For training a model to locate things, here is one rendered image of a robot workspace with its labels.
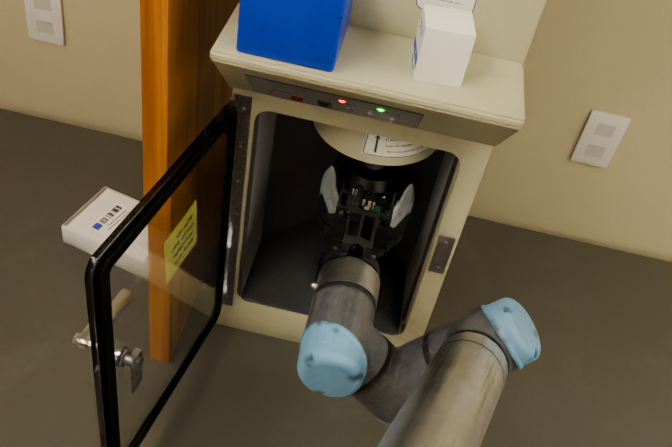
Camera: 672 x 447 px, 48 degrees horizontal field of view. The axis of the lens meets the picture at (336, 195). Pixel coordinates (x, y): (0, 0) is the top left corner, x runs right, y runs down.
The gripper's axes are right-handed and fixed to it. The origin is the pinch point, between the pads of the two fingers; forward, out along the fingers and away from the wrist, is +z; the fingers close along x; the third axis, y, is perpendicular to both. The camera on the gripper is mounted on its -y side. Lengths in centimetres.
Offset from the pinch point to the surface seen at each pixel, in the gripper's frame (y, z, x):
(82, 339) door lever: -0.9, -35.5, 27.2
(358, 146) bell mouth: 11.5, -6.7, 2.5
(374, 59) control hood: 29.2, -14.8, 2.7
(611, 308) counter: -28, 15, -48
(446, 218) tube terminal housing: 4.8, -8.7, -10.7
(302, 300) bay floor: -20.2, -6.5, 5.9
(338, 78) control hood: 29.2, -19.8, 5.7
